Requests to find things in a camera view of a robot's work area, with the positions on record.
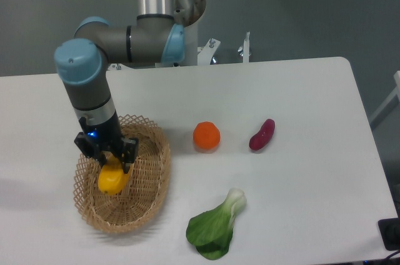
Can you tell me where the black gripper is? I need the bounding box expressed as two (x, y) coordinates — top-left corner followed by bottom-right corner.
(74, 112), (139, 174)

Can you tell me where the yellow mango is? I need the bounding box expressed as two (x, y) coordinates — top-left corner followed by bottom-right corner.
(97, 155), (131, 196)

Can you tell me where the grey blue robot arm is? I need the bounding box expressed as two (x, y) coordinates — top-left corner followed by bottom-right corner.
(54, 0), (205, 173)

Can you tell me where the woven wicker basket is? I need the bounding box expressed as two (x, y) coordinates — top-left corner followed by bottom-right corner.
(73, 115), (171, 233)

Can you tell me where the orange tangerine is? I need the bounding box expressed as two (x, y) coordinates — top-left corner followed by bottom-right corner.
(192, 121), (221, 150)

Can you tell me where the green bok choy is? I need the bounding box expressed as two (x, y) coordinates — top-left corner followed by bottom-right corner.
(186, 188), (247, 261)

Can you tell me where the purple sweet potato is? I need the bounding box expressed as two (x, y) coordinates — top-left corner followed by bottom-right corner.
(249, 119), (276, 151)

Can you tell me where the black device at table edge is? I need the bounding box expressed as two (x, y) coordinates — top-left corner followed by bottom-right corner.
(377, 217), (399, 251)

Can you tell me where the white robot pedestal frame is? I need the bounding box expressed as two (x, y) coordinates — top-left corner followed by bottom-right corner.
(107, 17), (252, 71)

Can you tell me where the white frame at right edge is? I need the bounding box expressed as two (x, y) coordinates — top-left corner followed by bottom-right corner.
(369, 71), (399, 130)

